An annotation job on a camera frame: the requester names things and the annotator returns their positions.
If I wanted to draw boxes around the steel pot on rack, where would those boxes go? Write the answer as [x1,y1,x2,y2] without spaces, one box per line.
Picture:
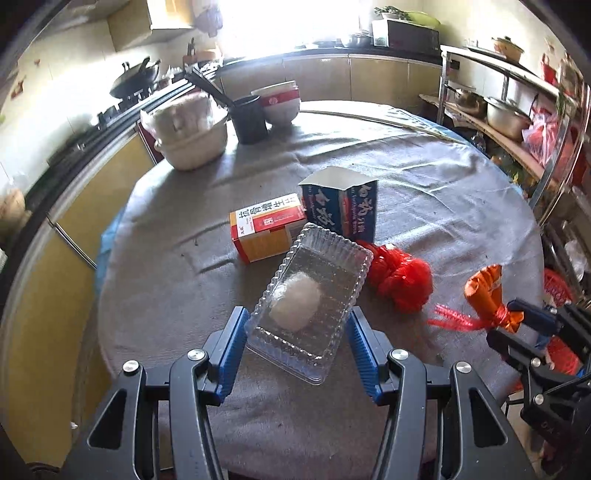
[485,97,532,143]

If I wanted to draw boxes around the orange white medicine box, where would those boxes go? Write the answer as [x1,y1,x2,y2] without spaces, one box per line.
[228,193,307,264]

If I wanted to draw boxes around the blue toothpaste box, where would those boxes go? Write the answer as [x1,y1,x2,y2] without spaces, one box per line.
[298,166,378,243]

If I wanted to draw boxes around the clear plastic food tray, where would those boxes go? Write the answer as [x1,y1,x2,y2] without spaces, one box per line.
[245,223,373,385]

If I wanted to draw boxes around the microwave oven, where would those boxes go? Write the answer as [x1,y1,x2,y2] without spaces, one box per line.
[372,19,440,55]

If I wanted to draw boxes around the grey tablecloth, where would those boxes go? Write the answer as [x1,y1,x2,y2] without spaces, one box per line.
[98,104,544,479]

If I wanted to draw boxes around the red mesh bag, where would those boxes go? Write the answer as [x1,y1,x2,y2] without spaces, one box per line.
[356,240,434,314]

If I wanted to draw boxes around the red plastic trash basket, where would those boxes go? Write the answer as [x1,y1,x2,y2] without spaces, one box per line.
[535,268,588,378]

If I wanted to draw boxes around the yellow lower cabinets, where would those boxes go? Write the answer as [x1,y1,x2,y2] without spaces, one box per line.
[0,52,445,467]

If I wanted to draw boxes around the black wok with lid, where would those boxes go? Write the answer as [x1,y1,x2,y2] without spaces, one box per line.
[109,56,160,99]

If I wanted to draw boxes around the orange plastic wrapper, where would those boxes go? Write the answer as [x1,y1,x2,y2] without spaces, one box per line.
[427,263,525,334]

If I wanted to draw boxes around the white red bowl stack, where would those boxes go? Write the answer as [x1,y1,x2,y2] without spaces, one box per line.
[250,80,301,127]

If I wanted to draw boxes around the black chopstick holder cup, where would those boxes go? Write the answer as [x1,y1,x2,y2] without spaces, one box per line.
[183,67,270,145]

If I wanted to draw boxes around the red plastic bag on rack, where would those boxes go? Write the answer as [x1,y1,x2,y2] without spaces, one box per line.
[522,109,559,166]

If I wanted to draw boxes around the white stacked bowls with bag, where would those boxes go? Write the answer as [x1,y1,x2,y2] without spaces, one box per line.
[140,92,228,171]

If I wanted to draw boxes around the long bamboo stick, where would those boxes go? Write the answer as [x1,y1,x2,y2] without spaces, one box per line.
[301,108,465,143]

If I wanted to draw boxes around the metal storage rack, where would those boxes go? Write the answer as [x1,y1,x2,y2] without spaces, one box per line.
[433,45,590,226]

